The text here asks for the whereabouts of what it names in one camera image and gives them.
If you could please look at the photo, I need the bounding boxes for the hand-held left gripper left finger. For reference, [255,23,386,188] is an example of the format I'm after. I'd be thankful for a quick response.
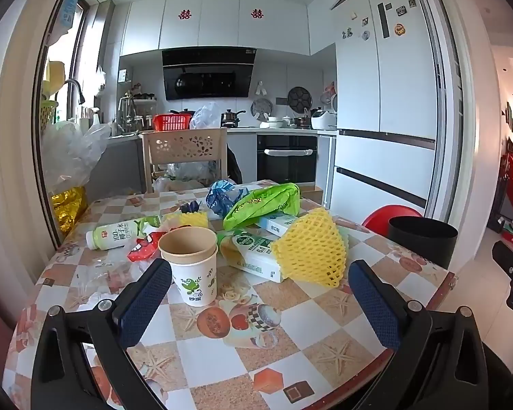
[31,258,174,410]

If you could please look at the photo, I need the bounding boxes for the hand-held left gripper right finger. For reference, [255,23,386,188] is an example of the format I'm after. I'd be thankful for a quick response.
[347,259,490,410]

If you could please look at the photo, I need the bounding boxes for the clear plastic wrapper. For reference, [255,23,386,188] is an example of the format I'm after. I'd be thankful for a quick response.
[68,254,155,304]

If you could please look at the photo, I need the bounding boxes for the paper cup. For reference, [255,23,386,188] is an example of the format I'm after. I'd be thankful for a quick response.
[158,227,219,307]

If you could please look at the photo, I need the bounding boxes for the red snack wrapper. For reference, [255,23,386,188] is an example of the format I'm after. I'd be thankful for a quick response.
[127,231,163,262]

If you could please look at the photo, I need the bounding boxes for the white drink bottle green label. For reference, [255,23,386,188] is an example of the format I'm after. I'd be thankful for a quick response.
[85,216,162,250]

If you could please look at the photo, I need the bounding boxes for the black trash bin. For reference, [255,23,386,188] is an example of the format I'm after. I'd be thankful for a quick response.
[388,216,459,271]

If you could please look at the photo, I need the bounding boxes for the yellow foam fruit net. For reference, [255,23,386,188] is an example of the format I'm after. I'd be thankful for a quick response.
[271,207,349,289]

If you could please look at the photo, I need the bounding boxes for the small yellow foam piece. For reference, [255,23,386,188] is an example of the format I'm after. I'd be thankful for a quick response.
[167,211,209,230]

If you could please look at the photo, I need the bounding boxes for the green white milk carton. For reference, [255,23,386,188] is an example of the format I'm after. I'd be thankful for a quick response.
[219,230,283,283]

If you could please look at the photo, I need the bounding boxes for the blue plastic bag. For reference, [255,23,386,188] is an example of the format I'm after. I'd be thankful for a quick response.
[206,179,249,218]

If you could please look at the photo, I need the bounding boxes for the white blue paper box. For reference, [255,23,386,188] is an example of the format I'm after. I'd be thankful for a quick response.
[254,214,302,236]

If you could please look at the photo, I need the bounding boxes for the green plastic bag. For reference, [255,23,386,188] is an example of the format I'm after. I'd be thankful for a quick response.
[223,183,302,231]

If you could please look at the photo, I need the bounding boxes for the red round stool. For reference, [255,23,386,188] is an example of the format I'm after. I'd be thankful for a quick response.
[362,205,424,232]

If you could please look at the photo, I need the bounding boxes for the gold foil bag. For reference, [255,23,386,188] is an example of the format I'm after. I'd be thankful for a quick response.
[51,186,88,233]

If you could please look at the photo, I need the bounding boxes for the cardboard box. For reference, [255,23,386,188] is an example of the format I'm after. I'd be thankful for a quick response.
[300,184,326,206]

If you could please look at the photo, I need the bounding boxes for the plastic bags on chair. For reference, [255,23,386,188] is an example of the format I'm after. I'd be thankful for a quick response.
[152,162,223,193]

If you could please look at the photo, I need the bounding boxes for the beige perforated chair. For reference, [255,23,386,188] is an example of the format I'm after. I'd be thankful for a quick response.
[139,127,229,195]

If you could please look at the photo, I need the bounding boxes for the black jacket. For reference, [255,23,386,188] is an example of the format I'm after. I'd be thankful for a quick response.
[226,145,244,184]

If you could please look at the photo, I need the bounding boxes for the large clear plastic bag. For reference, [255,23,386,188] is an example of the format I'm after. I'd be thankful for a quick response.
[43,122,112,193]

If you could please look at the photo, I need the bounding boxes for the black built-in oven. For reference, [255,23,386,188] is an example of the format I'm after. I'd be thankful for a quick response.
[256,134,318,184]

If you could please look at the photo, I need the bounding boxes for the red plastic basket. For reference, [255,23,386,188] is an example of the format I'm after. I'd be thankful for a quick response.
[153,114,188,132]

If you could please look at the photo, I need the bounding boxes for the white rice cooker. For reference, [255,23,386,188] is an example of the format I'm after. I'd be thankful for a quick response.
[311,109,338,131]

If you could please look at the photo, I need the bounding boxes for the clear plastic bag on counter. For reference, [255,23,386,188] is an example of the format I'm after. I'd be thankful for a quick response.
[189,102,223,129]

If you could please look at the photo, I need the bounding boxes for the black cooking pot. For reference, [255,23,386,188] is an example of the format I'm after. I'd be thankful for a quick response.
[221,110,246,128]

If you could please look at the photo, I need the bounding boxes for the white refrigerator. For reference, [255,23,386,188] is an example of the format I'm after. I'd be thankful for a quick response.
[327,0,439,223]

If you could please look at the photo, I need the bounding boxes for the yellow green plastic basket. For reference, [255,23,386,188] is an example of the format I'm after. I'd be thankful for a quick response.
[38,100,58,137]

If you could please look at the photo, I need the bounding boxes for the black round baking pan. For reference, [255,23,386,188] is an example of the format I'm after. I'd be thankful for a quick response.
[287,86,313,112]

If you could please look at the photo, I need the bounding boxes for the grey round trivet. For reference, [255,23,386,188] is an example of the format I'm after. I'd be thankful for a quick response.
[251,98,274,121]

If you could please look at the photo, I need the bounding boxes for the kitchen faucet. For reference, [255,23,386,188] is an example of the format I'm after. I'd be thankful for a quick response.
[62,79,86,120]

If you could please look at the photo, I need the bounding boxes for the black range hood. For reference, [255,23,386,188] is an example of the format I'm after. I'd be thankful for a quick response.
[161,47,257,102]

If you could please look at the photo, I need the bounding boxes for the group of fridge magnets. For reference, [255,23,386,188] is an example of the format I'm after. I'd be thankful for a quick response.
[341,0,417,41]

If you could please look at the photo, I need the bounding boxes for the white upper cabinets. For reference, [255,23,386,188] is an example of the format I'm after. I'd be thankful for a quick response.
[120,0,338,57]

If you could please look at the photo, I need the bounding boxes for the sliding door frame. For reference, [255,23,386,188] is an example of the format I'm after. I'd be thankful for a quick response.
[410,0,475,231]

